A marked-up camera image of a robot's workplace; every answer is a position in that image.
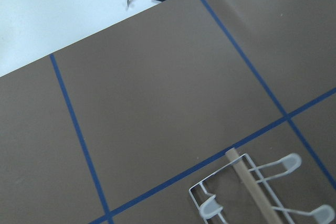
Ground white cup holder rack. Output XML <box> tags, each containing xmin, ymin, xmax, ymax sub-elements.
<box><xmin>188</xmin><ymin>148</ymin><xmax>335</xmax><ymax>223</ymax></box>

